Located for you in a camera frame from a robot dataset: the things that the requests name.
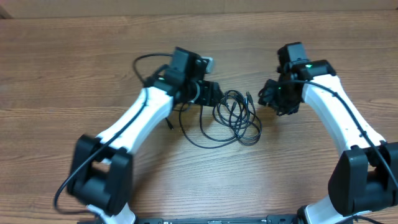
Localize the thin black USB cable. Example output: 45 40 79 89
164 102 249 149

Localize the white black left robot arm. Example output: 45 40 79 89
60 47 222 223

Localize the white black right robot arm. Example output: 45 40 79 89
258 42 397 223

